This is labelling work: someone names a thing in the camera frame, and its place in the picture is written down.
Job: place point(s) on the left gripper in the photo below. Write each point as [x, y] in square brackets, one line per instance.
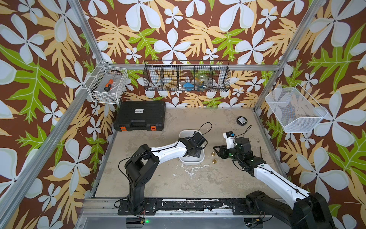
[198, 154]

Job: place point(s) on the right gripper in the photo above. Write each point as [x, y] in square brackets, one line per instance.
[222, 150]

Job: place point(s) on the white plastic storage box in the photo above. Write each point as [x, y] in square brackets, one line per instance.
[191, 160]

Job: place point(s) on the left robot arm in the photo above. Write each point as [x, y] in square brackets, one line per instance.
[141, 166]

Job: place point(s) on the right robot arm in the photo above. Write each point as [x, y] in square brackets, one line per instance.
[300, 209]

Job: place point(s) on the black round tape disc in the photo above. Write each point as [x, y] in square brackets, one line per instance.
[242, 121]

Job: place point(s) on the black tool case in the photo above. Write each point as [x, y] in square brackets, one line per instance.
[140, 115]

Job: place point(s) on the blue object in basket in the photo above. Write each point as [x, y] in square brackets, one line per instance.
[188, 87]

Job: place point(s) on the clear plastic container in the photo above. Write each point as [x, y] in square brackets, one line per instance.
[202, 81]

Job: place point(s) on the red black screwdriver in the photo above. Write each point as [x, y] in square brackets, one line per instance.
[108, 86]

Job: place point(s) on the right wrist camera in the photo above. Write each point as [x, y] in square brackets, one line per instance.
[230, 139]

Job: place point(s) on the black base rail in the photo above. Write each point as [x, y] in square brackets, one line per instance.
[152, 206]

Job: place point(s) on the black wire basket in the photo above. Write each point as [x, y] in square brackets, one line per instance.
[171, 75]

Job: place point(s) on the white wire basket right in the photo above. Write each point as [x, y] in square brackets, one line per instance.
[295, 109]

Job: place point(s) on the white wire basket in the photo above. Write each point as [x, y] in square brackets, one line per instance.
[295, 109]
[99, 77]

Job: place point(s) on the white wire basket left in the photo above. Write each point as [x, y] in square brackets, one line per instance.
[99, 77]

